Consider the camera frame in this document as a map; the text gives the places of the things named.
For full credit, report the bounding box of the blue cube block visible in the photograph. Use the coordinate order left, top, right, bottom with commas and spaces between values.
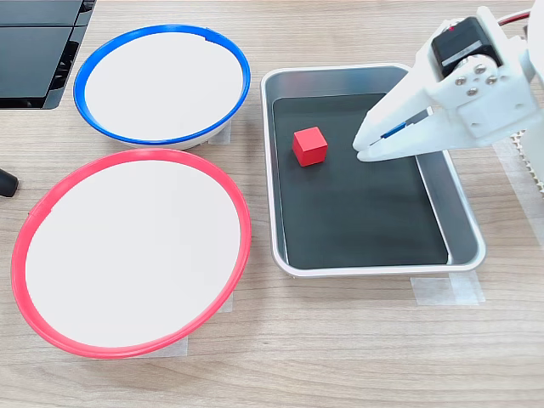
380, 122, 408, 140

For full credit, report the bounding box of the red cube block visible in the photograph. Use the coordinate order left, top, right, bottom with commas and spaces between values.
292, 126, 329, 167

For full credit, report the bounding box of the silver metal tray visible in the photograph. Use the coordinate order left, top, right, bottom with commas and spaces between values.
259, 63, 488, 280

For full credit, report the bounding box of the black tray liner mat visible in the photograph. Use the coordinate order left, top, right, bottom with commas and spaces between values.
271, 92, 451, 271

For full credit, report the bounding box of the white mesh anti-slip mat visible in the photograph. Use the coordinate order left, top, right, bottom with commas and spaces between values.
508, 129, 544, 192

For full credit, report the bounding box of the wide clear tape strip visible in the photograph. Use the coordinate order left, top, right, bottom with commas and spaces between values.
491, 139, 544, 247

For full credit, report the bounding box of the blue-rimmed white dish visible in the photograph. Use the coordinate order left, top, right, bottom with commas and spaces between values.
72, 23, 252, 150

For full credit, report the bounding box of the red-rimmed white dish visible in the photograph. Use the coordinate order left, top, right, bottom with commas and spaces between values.
10, 148, 252, 360

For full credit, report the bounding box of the black plastic device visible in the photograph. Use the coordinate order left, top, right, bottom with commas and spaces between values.
0, 0, 98, 111

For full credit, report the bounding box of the black rounded object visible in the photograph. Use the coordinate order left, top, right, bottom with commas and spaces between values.
0, 167, 20, 199

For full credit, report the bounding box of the red cable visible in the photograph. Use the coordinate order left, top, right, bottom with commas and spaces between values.
495, 8, 535, 27

